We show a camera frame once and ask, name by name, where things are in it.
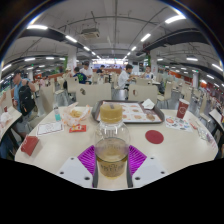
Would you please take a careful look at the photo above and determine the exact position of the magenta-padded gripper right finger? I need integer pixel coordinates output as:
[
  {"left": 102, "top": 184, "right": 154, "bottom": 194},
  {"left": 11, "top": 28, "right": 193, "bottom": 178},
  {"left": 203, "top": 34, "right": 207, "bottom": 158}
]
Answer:
[{"left": 126, "top": 144, "right": 168, "bottom": 189}]

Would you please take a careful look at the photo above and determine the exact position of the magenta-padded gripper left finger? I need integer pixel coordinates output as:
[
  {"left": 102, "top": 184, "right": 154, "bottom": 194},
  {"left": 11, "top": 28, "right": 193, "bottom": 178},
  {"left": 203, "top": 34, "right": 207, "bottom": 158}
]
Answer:
[{"left": 55, "top": 144, "right": 99, "bottom": 189}]

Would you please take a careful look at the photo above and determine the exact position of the clear bottle with yellow cap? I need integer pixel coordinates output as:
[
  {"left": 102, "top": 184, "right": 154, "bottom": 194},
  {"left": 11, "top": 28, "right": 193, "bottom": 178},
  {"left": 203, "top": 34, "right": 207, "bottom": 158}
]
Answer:
[{"left": 94, "top": 103, "right": 131, "bottom": 181}]

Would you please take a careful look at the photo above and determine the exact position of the flat round red coaster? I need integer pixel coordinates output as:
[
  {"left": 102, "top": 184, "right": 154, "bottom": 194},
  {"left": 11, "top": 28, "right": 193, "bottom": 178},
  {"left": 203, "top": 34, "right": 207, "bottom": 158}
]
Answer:
[{"left": 144, "top": 129, "right": 165, "bottom": 145}]

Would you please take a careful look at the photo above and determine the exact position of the red sauce packet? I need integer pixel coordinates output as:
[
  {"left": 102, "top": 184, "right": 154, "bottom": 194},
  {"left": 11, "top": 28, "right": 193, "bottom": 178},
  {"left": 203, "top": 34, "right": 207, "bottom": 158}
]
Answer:
[{"left": 68, "top": 124, "right": 88, "bottom": 134}]

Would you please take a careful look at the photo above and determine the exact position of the clear plastic bag with food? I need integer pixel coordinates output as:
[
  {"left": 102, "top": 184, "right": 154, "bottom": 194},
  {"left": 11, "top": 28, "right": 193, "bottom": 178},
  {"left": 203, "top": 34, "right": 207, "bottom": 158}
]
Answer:
[{"left": 61, "top": 102, "right": 92, "bottom": 127}]

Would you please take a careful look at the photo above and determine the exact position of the dark serving tray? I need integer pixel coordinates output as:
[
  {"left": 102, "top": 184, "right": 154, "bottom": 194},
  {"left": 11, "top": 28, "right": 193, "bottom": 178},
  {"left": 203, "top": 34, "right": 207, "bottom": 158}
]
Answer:
[{"left": 90, "top": 99, "right": 166, "bottom": 125}]

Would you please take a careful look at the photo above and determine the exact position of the white printed card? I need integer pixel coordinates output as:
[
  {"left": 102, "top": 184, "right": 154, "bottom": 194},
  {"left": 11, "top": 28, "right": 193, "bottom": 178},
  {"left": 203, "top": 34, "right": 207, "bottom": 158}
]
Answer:
[{"left": 35, "top": 121, "right": 64, "bottom": 137}]

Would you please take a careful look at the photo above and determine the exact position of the small teal bottle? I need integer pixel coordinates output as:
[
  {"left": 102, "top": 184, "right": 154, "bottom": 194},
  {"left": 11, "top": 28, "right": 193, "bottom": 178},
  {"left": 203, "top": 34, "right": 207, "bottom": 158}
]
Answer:
[{"left": 53, "top": 104, "right": 62, "bottom": 122}]

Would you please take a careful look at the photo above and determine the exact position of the colourful sticker sheet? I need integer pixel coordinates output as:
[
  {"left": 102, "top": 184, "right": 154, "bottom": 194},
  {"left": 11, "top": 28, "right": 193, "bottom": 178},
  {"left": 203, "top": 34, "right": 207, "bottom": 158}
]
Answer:
[{"left": 164, "top": 115, "right": 194, "bottom": 133}]

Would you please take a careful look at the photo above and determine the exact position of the white paper napkin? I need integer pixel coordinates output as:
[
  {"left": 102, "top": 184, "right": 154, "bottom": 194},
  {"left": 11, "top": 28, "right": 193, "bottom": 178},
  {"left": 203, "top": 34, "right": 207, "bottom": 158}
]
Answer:
[{"left": 141, "top": 98, "right": 156, "bottom": 110}]

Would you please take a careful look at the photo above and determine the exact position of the red box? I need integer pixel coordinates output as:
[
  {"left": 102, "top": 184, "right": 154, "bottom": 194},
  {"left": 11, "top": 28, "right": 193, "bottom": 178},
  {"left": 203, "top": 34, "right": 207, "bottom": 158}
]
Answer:
[{"left": 20, "top": 135, "right": 40, "bottom": 157}]

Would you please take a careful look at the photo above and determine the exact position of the beige chair with round hole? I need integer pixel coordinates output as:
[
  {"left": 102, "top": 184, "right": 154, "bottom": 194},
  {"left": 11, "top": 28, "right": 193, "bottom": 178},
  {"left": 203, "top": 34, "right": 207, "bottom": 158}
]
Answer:
[
  {"left": 75, "top": 83, "right": 113, "bottom": 108},
  {"left": 128, "top": 83, "right": 158, "bottom": 104}
]

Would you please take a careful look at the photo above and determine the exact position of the red paper cup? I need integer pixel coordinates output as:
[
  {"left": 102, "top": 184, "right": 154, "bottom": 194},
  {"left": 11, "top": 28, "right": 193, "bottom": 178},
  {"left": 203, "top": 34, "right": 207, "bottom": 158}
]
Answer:
[{"left": 176, "top": 98, "right": 191, "bottom": 120}]

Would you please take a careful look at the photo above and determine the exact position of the clear plastic packet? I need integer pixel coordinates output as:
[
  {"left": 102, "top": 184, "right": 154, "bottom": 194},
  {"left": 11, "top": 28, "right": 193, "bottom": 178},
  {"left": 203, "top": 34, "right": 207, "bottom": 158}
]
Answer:
[{"left": 198, "top": 128, "right": 212, "bottom": 142}]

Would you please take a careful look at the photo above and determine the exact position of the group of beige chairs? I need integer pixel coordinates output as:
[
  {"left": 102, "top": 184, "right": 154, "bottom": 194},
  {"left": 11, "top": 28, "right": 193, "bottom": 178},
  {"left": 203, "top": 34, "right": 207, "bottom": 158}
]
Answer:
[{"left": 33, "top": 71, "right": 224, "bottom": 116}]

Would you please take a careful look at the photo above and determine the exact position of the ceiling air conditioning unit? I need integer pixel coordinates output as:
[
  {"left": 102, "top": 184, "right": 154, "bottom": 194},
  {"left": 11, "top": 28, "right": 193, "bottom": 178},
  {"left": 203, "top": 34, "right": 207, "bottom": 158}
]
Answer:
[{"left": 79, "top": 27, "right": 101, "bottom": 40}]

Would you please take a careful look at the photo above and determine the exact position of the group of ceiling strip lights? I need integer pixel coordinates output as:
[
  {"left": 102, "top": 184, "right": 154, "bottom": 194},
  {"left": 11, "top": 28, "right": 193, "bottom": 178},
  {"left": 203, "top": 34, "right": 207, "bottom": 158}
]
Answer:
[{"left": 0, "top": 13, "right": 224, "bottom": 84}]

